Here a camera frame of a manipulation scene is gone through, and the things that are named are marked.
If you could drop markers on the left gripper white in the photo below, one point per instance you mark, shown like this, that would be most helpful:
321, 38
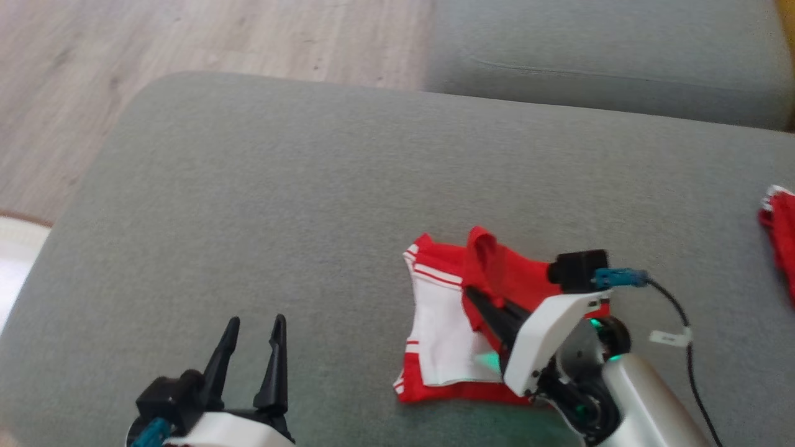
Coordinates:
236, 431

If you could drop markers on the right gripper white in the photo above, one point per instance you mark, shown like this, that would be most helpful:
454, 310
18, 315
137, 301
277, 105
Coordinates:
546, 341

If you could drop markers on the red and white jersey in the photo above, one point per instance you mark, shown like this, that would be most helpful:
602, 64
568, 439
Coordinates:
441, 316

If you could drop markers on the red shorts with white stripe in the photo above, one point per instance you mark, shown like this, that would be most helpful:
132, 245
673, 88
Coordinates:
784, 236

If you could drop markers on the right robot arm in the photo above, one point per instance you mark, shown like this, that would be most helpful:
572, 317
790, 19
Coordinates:
640, 397

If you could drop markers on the large grey sofa cushion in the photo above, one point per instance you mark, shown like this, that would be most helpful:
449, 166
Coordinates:
279, 217

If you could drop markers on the white rug with brown edge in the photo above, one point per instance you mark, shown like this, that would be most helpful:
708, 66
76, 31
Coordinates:
18, 267

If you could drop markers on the narrow grey sofa cushion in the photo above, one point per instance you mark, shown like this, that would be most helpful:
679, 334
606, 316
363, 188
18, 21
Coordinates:
608, 49

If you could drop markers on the yellow sofa backrest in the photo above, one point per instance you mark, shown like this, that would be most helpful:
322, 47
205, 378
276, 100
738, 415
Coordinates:
787, 7

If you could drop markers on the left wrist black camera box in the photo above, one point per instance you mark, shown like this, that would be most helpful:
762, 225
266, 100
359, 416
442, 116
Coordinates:
168, 397

